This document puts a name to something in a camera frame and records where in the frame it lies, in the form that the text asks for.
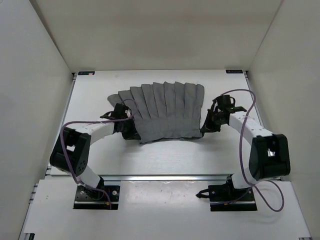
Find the dark label sticker right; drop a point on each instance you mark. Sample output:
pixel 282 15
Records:
pixel 234 71

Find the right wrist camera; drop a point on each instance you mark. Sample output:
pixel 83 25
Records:
pixel 226 103

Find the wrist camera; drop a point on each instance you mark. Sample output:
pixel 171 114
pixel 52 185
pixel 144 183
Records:
pixel 226 103
pixel 119 112

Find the aluminium table edge rail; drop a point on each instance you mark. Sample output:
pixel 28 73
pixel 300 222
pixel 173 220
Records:
pixel 164 178

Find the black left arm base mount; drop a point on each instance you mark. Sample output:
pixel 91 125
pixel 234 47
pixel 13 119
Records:
pixel 88 199

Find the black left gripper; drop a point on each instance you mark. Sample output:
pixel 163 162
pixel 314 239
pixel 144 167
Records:
pixel 132 134

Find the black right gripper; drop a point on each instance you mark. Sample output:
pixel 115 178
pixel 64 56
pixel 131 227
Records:
pixel 208 127

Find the dark label sticker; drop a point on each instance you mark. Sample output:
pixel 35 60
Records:
pixel 86 73
pixel 234 71

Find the dark label sticker left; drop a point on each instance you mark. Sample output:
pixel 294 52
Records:
pixel 86 73

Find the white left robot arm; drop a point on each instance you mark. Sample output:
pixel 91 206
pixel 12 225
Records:
pixel 71 151

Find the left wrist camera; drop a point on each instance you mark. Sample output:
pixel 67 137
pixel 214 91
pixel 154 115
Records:
pixel 119 112

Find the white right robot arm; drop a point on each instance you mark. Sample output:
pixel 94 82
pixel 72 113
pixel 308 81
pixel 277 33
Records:
pixel 269 152

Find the grey pleated skirt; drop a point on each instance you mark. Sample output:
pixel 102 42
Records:
pixel 162 110

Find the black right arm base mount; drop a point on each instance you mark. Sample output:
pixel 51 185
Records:
pixel 225 198

